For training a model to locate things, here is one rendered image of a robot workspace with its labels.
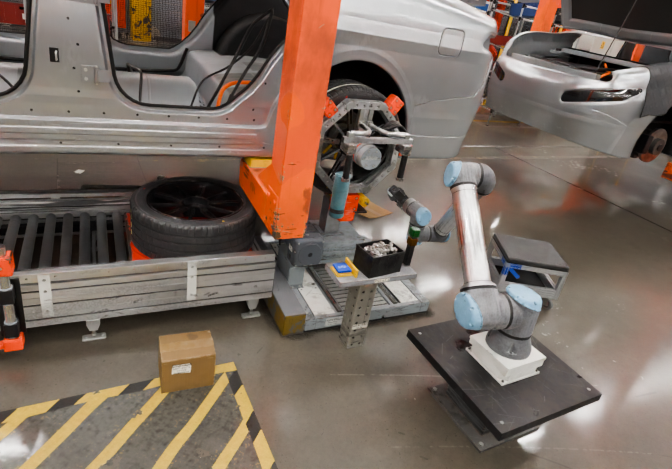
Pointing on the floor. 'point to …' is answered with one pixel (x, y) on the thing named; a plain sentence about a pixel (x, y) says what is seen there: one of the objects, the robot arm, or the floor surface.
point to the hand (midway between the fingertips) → (388, 188)
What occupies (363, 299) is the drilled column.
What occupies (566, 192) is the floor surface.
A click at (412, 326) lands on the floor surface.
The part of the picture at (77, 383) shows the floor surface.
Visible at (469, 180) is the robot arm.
